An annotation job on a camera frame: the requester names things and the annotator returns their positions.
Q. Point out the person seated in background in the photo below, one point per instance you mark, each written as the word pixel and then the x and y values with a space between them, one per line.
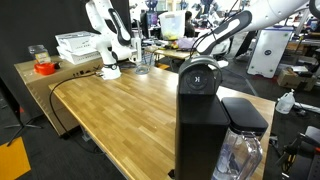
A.
pixel 189 28

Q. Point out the black Keurig coffee machine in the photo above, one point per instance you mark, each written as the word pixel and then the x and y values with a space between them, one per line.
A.
pixel 201 121

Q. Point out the cardboard box cabinet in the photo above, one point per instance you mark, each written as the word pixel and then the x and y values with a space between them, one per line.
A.
pixel 38 85

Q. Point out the background wooden table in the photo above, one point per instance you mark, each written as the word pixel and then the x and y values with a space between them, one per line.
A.
pixel 173 53

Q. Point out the white plastic jug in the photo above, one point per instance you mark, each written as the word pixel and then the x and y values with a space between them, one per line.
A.
pixel 285 103

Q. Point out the clear water tank black lid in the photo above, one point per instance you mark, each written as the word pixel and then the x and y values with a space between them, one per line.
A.
pixel 241 151

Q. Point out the large clear plastic bin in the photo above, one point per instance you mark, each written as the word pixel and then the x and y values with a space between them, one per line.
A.
pixel 172 24

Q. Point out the purple cloth pile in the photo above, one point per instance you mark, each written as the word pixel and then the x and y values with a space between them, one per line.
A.
pixel 187 42

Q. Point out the stacked white boxes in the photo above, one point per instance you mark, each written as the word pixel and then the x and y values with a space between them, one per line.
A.
pixel 75 47

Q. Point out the white board panel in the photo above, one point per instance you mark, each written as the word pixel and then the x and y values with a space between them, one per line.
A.
pixel 270 46

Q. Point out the cardboard box on floor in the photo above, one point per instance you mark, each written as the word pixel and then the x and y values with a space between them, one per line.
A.
pixel 289 79

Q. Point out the clear plastic container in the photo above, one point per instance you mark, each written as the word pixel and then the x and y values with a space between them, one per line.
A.
pixel 39 53

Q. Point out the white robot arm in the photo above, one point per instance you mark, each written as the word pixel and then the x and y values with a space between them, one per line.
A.
pixel 114 42

